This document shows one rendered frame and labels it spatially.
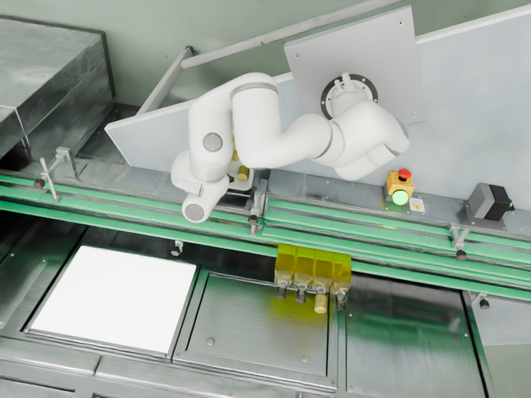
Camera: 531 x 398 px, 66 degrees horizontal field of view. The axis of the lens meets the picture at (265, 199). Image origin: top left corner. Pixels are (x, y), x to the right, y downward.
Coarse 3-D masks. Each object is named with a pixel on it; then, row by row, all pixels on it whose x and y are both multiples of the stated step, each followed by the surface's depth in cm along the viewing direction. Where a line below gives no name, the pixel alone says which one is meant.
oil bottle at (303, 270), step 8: (296, 248) 131; (304, 248) 128; (312, 248) 128; (296, 256) 126; (304, 256) 125; (312, 256) 126; (296, 264) 123; (304, 264) 123; (312, 264) 123; (296, 272) 121; (304, 272) 121; (312, 272) 121; (296, 280) 120; (304, 280) 119
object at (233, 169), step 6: (234, 162) 134; (240, 162) 133; (228, 168) 136; (234, 168) 136; (234, 174) 135; (252, 174) 127; (234, 180) 133; (246, 180) 134; (252, 180) 129; (228, 186) 132; (234, 186) 132; (240, 186) 132; (246, 186) 131
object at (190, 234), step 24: (48, 216) 135; (72, 216) 136; (96, 216) 137; (120, 216) 138; (192, 240) 134; (216, 240) 135; (240, 240) 136; (264, 240) 137; (360, 264) 133; (384, 264) 135; (480, 288) 131; (504, 288) 132; (528, 288) 133
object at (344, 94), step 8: (344, 80) 105; (352, 80) 108; (336, 88) 109; (344, 88) 108; (352, 88) 106; (360, 88) 109; (368, 88) 109; (328, 96) 111; (336, 96) 107; (344, 96) 105; (352, 96) 104; (360, 96) 105; (368, 96) 110; (328, 104) 112; (336, 104) 106; (344, 104) 102; (352, 104) 101; (328, 112) 114; (336, 112) 103
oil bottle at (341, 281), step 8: (336, 256) 127; (344, 256) 127; (336, 264) 125; (344, 264) 125; (336, 272) 122; (344, 272) 122; (336, 280) 120; (344, 280) 120; (336, 288) 119; (344, 288) 119
